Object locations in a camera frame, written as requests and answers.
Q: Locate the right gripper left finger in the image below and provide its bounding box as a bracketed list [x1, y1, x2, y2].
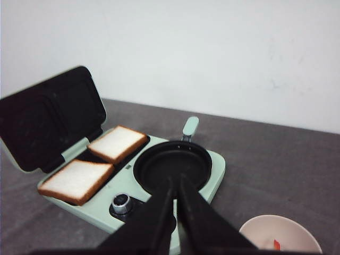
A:
[26, 176, 177, 255]

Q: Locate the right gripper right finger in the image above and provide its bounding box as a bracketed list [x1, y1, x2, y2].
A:
[176, 174, 258, 255]

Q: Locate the beige ribbed bowl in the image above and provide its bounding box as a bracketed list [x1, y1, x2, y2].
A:
[239, 215, 322, 254]

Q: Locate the bread slice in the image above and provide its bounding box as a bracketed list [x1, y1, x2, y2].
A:
[38, 159, 114, 206]
[87, 125, 148, 165]

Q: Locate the breakfast maker hinged lid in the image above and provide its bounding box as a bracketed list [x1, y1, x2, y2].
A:
[1, 66, 106, 173]

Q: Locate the mint green breakfast maker base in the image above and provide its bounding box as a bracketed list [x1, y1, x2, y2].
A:
[37, 134, 227, 253]

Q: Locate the left silver control knob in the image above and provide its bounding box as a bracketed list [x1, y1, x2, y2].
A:
[112, 193, 132, 215]

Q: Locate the black frying pan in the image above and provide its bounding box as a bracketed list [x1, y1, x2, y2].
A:
[133, 116, 213, 194]

